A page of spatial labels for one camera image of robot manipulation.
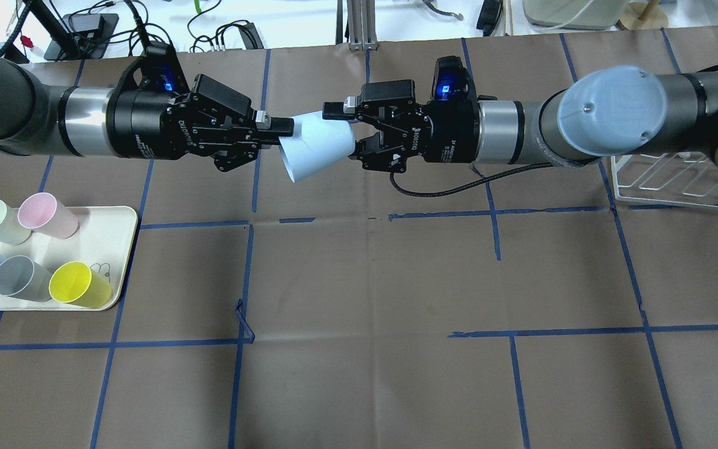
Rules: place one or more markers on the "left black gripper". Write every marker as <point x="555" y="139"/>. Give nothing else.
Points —
<point x="142" y="129"/>

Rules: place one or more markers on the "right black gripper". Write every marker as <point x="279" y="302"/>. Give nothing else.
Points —
<point x="452" y="134"/>

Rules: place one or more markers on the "light blue plastic cup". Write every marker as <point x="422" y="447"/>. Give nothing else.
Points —
<point x="316" y="144"/>

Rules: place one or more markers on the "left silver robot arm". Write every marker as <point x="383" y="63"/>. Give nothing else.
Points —
<point x="40" y="119"/>

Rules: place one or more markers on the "pink plastic cup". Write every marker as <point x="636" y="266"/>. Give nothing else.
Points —
<point x="43" y="213"/>

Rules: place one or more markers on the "yellow plastic cup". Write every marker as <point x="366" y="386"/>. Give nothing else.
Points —
<point x="75" y="283"/>

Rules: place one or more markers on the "grey plastic cup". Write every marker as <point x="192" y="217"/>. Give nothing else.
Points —
<point x="22" y="278"/>

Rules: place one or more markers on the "cream rectangular tray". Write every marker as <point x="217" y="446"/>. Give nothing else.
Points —
<point x="103" y="240"/>

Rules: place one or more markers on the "black monitor stand base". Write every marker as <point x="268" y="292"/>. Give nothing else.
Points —
<point x="80" y="36"/>

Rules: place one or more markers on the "wooden mug tree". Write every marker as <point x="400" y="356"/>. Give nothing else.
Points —
<point x="642" y="15"/>

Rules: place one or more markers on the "aluminium frame post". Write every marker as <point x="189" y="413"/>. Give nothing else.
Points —
<point x="361" y="25"/>

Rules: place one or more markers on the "white wire cup rack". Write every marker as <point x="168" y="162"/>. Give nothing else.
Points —
<point x="686" y="179"/>

